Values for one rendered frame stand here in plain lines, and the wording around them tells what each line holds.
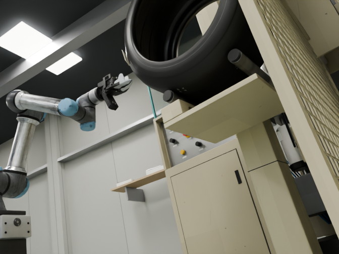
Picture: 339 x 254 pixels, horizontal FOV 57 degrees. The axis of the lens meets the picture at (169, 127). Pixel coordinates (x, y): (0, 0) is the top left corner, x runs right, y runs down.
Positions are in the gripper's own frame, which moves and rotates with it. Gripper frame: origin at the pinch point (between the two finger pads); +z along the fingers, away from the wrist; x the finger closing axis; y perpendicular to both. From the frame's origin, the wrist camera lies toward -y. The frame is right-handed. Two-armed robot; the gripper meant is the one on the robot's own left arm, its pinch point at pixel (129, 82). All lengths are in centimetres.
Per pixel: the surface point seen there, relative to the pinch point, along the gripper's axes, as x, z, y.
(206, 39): -12.7, 47.2, -8.5
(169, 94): -8.9, 26.9, -19.7
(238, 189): 62, 13, -48
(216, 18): -13, 52, -3
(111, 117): 311, -343, 173
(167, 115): -8.8, 24.8, -26.8
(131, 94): 320, -293, 207
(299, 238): 28, 48, -74
